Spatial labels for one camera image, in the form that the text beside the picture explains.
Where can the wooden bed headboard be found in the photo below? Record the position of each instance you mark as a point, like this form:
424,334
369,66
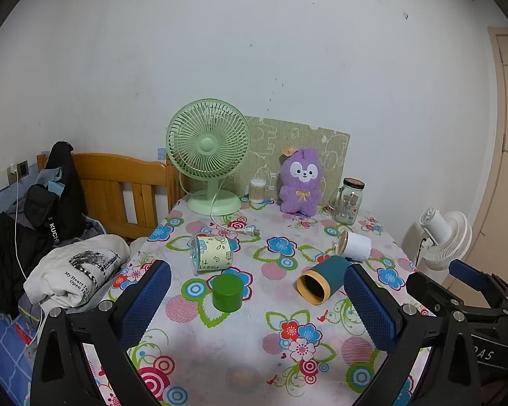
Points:
110,169

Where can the teal cup with yellow rim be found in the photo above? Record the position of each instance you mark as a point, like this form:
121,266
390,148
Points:
328,273

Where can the black jacket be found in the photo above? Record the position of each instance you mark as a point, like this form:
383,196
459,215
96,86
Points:
65,177

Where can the purple plush toy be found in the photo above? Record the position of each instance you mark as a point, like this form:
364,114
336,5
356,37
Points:
300,186

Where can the blue denim garment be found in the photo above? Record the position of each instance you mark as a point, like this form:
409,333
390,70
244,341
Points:
51,177

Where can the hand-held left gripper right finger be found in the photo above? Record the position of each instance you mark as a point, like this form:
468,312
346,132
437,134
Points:
370,308

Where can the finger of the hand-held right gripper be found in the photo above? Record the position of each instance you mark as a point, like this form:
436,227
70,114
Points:
470,273
432,294

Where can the blue checked bedsheet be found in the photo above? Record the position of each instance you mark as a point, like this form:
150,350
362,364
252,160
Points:
4,355

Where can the white printed shirt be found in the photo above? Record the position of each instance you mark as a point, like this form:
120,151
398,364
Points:
80,266

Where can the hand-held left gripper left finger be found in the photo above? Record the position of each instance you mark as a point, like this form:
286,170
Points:
146,300

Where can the floral tablecloth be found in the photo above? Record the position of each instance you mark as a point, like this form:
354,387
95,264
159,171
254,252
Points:
254,346

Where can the pale green patterned cup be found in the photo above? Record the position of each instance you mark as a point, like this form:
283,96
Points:
214,255

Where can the white wall socket panel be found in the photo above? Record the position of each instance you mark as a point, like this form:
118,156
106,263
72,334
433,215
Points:
3,179

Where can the clear drinking glass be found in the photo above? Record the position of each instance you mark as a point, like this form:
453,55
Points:
332,203

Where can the glass jar with lid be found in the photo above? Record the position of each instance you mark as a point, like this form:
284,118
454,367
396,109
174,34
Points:
349,205

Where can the green desk fan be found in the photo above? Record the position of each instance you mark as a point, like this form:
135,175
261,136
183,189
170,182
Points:
207,143

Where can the black clothing pile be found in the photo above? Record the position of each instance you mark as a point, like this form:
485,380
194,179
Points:
4,258

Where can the white cup with wooden lid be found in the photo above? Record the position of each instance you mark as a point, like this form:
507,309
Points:
357,245

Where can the green patterned foam board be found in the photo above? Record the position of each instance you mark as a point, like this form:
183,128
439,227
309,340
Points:
321,143

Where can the cotton swab container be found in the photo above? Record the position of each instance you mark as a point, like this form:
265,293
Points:
258,190

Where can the white clip fan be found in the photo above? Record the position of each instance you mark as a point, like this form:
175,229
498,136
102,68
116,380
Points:
442,237

